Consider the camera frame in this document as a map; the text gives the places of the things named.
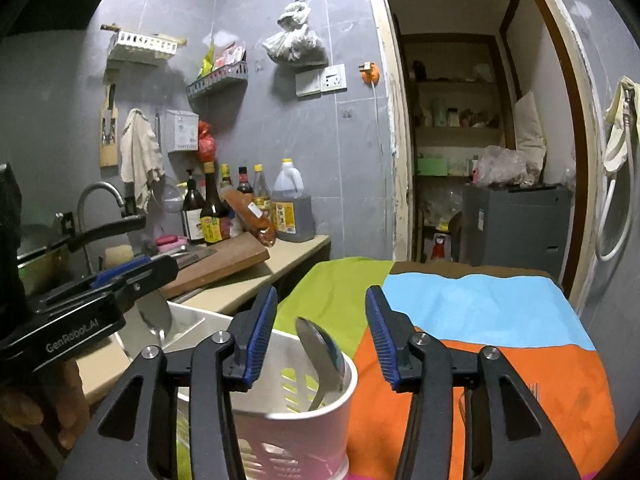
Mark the pink soap dish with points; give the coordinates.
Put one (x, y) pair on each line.
(167, 241)

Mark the large oil jug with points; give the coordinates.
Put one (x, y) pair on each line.
(292, 207)

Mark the clear yellow-capped bottle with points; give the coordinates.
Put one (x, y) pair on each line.
(261, 187)

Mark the round mesh strainer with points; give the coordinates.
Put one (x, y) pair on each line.
(170, 197)

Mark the cream rubber gloves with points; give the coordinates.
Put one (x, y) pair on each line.
(617, 130)

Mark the cream hanging towel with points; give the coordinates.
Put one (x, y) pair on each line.
(137, 155)

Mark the wooden door frame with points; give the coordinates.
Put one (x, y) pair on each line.
(387, 110)

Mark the orange plug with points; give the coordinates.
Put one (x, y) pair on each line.
(370, 74)

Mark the metal fork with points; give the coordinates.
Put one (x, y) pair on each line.
(532, 390)

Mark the dark bottle with white label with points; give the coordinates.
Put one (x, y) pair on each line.
(192, 207)

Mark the metal spoon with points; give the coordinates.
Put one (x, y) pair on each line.
(152, 312)
(320, 355)

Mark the colourful patchwork tablecloth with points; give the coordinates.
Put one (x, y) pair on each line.
(475, 305)

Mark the dark bottle with yellow label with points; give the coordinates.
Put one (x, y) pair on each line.
(212, 210)

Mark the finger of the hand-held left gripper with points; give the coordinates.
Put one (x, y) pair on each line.
(150, 275)
(122, 267)

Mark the white wall rack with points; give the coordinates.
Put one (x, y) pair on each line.
(142, 47)

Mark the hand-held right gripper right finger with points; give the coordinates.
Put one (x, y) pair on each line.
(381, 345)

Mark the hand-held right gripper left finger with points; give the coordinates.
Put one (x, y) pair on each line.
(260, 345)

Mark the white plastic utensil holder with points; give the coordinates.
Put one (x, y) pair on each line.
(300, 435)

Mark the green seasoning packet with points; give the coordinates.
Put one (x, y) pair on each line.
(207, 62)

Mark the red and white package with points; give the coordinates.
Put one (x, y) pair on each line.
(440, 249)

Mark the wooden cutting board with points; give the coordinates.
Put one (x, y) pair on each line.
(225, 265)

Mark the metal faucet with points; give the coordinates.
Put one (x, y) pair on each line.
(97, 187)

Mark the wooden shelf unit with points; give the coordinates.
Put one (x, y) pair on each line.
(450, 132)

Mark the red plastic bag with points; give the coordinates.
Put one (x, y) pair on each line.
(206, 145)

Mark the dark bottle with red neck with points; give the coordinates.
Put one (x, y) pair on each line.
(244, 182)

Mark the grey wall rack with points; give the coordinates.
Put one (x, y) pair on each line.
(217, 80)

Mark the white wall socket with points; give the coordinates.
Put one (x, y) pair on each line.
(320, 81)

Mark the person's left hand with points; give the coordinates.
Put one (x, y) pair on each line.
(35, 410)

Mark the white wall-mounted box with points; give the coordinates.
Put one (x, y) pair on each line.
(182, 132)

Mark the crumpled clear plastic bag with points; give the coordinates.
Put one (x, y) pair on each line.
(505, 167)

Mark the red seasoning packet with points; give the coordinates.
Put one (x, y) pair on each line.
(232, 53)

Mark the hanging clear plastic bag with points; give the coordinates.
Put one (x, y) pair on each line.
(295, 42)

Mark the small yellow-capped bottle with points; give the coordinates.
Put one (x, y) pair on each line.
(226, 176)

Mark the yellow sponge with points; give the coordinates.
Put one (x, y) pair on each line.
(117, 256)

